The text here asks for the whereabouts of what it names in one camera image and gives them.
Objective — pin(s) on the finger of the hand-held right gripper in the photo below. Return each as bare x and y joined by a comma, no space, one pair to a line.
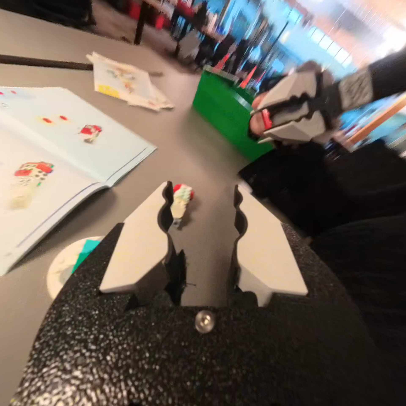
291,87
301,130

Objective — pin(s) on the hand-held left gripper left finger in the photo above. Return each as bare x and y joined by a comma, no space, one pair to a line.
136,247

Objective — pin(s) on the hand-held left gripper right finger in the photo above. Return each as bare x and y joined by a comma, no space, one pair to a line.
269,253

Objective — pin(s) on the white and red lego model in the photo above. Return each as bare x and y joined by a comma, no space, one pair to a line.
182,199

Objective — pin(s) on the green plastic bin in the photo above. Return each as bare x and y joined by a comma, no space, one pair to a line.
222,107

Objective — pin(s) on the person's right forearm black sleeve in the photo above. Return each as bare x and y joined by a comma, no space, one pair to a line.
390,73

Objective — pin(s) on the open lego instruction booklet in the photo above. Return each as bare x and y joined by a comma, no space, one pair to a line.
63,142

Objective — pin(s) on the person's right hand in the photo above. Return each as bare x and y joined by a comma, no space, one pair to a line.
256,125

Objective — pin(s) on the orange traffic cone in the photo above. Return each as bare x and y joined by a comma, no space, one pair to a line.
249,78
222,62

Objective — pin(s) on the round white plate teal bricks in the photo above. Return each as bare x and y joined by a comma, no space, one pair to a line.
63,269

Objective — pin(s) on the closed white instruction booklet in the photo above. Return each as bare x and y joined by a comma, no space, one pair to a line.
165,104

